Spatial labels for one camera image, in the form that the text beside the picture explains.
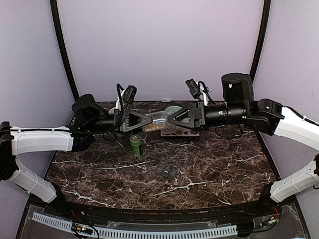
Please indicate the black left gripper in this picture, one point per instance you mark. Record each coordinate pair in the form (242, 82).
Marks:
(126, 120)

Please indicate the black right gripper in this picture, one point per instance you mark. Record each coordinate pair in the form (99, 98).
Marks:
(195, 120)

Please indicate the clear pill bottle green label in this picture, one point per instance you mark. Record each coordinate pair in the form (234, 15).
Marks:
(159, 122)

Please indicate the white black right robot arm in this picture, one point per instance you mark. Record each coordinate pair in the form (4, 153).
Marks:
(266, 116)

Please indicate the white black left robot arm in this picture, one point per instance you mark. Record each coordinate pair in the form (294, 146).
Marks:
(90, 119)

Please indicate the light green ceramic bowl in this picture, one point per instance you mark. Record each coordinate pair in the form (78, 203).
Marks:
(172, 109)

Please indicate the square floral ceramic plate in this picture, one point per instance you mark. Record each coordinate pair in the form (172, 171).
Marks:
(177, 131)

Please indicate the green labelled supplement bottle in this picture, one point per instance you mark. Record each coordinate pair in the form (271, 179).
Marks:
(136, 145)

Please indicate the white floral ceramic mug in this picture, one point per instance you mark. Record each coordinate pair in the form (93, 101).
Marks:
(113, 110)

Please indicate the black right frame post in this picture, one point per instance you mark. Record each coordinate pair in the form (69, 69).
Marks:
(260, 39)

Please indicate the black frame post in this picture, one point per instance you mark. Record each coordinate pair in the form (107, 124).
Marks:
(260, 39)
(62, 48)

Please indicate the white slotted cable duct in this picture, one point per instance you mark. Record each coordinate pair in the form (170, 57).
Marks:
(132, 231)

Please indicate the black left frame post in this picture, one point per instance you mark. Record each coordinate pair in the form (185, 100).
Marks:
(62, 48)

